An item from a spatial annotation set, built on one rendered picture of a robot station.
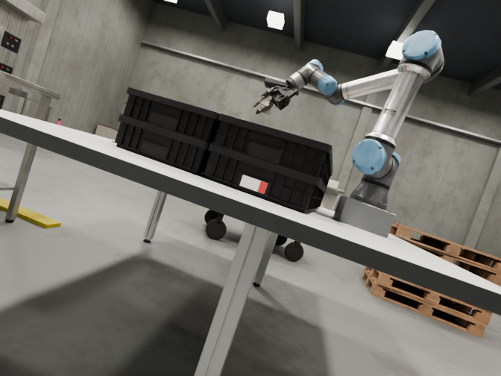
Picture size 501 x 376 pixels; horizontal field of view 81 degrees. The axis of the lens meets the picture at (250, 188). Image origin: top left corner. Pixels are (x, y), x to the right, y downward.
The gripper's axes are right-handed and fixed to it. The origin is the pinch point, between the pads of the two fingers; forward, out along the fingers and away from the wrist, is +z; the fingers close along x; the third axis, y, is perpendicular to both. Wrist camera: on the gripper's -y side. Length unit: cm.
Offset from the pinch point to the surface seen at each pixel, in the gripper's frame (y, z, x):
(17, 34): -474, 164, 151
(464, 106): -93, -694, 830
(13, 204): -66, 147, 22
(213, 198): 51, 34, -56
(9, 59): -453, 197, 161
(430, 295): 143, -54, 220
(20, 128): 7, 63, -65
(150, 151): 7, 46, -29
